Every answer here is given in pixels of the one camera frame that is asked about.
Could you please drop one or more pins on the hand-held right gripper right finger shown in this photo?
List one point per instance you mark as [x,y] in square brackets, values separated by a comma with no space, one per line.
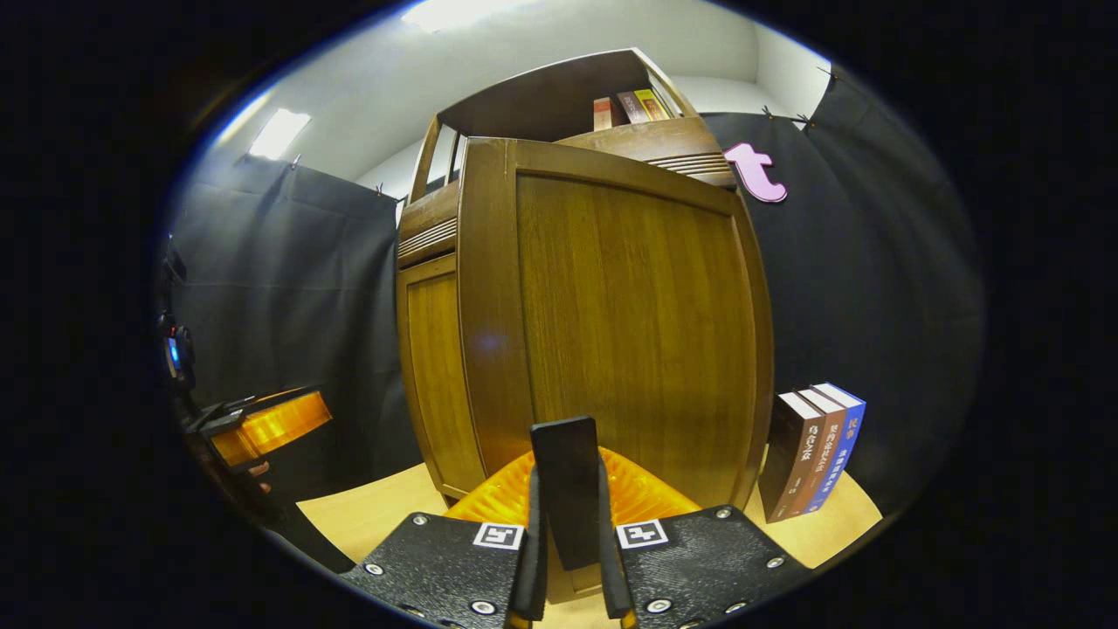
[611,577]

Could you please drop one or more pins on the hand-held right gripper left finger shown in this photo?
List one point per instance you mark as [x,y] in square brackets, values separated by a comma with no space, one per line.
[530,568]

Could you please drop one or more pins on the rectangular ceiling light panel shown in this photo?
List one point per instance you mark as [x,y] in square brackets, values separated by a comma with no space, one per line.
[279,133]
[454,13]

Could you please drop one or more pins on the dark brown shelf book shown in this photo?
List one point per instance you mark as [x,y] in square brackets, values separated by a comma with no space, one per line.
[632,107]

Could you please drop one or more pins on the yellow shelf book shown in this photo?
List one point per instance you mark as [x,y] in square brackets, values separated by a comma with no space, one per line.
[652,103]

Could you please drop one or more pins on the black backdrop cloth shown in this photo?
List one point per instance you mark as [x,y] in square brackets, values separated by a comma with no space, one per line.
[288,288]

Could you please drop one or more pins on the wooden double-door shoe cabinet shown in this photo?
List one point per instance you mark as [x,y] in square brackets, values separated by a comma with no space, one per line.
[541,105]

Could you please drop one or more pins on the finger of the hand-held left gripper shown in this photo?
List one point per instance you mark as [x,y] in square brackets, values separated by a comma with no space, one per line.
[271,424]

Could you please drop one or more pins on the reddish brown thick book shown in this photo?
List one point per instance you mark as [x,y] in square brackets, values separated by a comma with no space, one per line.
[828,454]

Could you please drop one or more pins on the dark brown thick book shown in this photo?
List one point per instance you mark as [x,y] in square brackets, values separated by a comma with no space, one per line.
[786,463]

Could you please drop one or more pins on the red shelf book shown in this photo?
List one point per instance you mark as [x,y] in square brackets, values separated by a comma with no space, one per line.
[604,114]

